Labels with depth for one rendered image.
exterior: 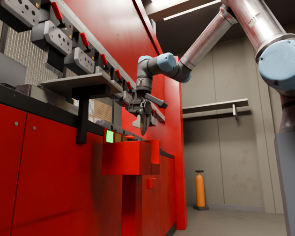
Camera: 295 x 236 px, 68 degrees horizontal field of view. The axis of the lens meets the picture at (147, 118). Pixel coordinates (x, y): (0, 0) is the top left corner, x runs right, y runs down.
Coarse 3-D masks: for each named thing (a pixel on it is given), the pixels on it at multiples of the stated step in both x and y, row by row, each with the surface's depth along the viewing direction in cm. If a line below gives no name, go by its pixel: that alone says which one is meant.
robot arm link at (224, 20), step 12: (228, 12) 86; (216, 24) 90; (228, 24) 89; (204, 36) 93; (216, 36) 92; (192, 48) 96; (204, 48) 94; (180, 60) 100; (192, 60) 97; (180, 72) 99
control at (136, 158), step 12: (108, 144) 84; (120, 144) 82; (132, 144) 80; (144, 144) 82; (156, 144) 97; (108, 156) 83; (120, 156) 81; (132, 156) 79; (144, 156) 81; (156, 156) 96; (108, 168) 82; (120, 168) 80; (132, 168) 78; (144, 168) 80; (156, 168) 91
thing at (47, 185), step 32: (0, 128) 51; (32, 128) 60; (64, 128) 74; (0, 160) 51; (32, 160) 60; (64, 160) 72; (96, 160) 93; (160, 160) 206; (0, 192) 50; (32, 192) 59; (64, 192) 71; (96, 192) 91; (160, 192) 197; (0, 224) 50; (32, 224) 58; (64, 224) 70; (96, 224) 89; (160, 224) 189
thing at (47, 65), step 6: (48, 48) 90; (48, 54) 89; (54, 54) 93; (48, 60) 89; (54, 60) 93; (60, 60) 96; (48, 66) 90; (54, 66) 92; (60, 66) 96; (54, 72) 93; (60, 72) 97
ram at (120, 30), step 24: (48, 0) 88; (72, 0) 103; (96, 0) 127; (120, 0) 165; (96, 24) 125; (120, 24) 162; (96, 48) 123; (120, 48) 158; (144, 48) 222; (120, 72) 155
